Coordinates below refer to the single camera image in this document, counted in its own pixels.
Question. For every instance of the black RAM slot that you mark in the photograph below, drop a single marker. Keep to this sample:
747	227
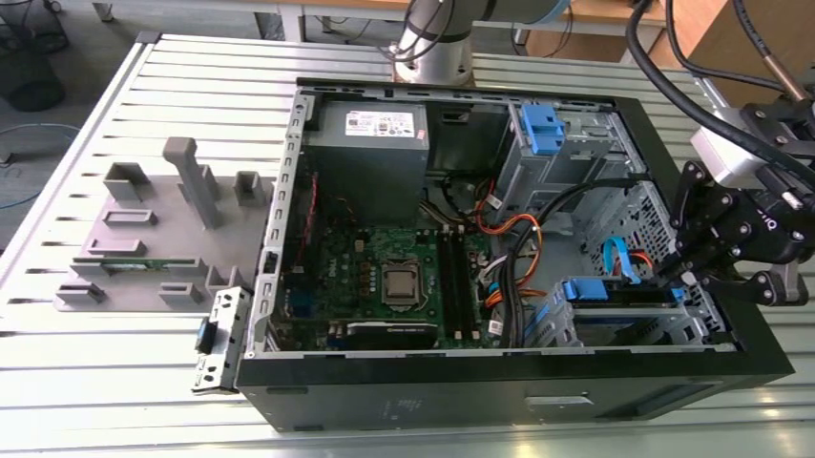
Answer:
449	281
466	281

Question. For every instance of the black round bin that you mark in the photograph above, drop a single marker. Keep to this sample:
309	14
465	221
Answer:
32	86

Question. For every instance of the CPU socket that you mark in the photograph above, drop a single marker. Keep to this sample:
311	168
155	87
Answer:
403	305

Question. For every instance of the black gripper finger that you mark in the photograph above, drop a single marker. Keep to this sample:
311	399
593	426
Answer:
697	214
751	285

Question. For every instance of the green RAM stick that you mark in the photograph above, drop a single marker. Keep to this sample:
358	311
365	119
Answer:
153	264

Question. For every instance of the grey metal disk bay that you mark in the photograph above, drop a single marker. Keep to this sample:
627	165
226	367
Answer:
630	311

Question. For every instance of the blue drive carrier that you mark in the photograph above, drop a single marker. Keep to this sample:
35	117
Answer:
542	124

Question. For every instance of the black open PC case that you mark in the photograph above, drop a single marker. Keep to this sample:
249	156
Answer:
446	396

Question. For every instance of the silver CPU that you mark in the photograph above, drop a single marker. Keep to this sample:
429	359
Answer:
402	284

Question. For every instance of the grey power supply unit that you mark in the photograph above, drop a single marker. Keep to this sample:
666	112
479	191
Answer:
370	167

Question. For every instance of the green motherboard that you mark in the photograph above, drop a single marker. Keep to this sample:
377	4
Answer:
345	253

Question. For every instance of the hard disk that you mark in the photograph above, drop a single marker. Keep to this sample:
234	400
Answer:
582	291

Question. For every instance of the grey parts rack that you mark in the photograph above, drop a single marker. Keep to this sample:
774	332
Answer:
159	238

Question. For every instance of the grey metal drive cage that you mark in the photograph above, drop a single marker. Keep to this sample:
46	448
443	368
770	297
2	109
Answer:
561	172

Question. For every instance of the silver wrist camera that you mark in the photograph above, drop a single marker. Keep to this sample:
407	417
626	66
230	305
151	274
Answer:
726	148

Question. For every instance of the metal expansion slot bracket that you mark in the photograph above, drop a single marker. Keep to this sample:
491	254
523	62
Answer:
223	305

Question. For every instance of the wooden cabinet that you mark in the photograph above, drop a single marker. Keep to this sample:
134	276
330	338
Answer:
790	28

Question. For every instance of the wooden desk white legs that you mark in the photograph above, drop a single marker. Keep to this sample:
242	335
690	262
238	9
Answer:
573	45

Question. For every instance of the black graphics card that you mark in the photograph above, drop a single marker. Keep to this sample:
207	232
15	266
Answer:
395	334

